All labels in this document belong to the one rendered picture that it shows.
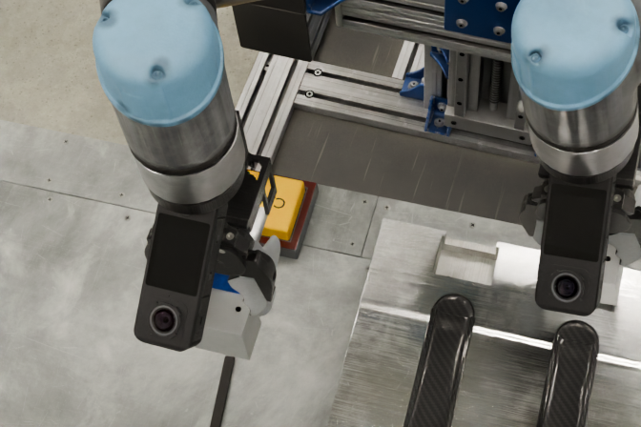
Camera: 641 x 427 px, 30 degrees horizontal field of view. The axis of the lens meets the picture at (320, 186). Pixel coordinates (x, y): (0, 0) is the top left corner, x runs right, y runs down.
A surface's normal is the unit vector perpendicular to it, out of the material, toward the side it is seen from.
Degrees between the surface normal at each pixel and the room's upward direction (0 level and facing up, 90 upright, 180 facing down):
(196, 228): 32
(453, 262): 0
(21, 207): 0
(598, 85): 90
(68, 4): 0
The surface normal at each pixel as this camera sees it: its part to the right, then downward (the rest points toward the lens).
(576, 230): -0.36, 0.11
